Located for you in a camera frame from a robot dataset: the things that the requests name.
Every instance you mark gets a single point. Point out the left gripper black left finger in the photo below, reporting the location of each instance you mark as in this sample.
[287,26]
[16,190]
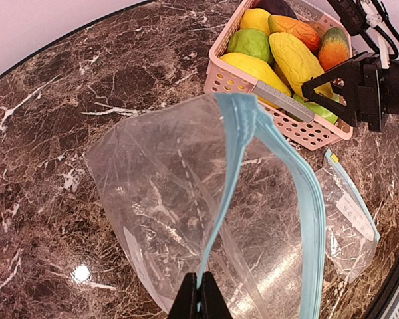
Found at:
[185,303]

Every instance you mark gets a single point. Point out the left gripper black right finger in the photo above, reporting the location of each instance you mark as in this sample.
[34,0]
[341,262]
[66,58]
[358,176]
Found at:
[211,302]

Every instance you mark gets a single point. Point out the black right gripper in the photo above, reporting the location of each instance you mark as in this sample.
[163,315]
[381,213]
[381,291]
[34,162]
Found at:
[378,90]

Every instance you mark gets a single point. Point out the large yellow toy fruit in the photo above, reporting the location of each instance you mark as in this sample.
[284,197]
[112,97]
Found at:
[295,60]

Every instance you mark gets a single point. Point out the green toy lime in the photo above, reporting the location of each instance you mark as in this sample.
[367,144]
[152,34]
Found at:
[251,42]
[317,109]

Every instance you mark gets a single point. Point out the clear zip bag yellow slider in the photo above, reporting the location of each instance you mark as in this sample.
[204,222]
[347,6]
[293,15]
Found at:
[211,185]

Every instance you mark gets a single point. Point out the clear zip bag on table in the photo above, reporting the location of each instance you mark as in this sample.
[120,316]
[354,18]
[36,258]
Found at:
[351,234]

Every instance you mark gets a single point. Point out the green orange toy mango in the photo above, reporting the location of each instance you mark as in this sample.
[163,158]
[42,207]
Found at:
[334,48]

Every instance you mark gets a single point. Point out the brown toy potato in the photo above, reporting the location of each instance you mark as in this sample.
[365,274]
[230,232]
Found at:
[318,27]

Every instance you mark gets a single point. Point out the red orange toy mango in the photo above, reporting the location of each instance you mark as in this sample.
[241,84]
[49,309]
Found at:
[299,29]

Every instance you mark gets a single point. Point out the yellow toy banana piece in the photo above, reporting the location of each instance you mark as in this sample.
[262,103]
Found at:
[258,69]

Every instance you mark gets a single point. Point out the dark purple toy fruit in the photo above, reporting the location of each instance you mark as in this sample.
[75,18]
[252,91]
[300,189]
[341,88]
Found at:
[276,7]

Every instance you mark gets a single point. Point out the yellow toy fruit front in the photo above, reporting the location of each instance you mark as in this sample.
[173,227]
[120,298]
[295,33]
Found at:
[256,19]

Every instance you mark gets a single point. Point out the pink perforated plastic basket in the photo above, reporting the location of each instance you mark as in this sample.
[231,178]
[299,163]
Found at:
[293,119]

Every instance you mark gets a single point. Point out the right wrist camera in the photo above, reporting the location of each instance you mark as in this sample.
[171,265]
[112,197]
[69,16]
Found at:
[366,19]

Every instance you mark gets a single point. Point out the black front frame rail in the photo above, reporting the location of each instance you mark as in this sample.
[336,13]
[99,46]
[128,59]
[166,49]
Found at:
[384,296]

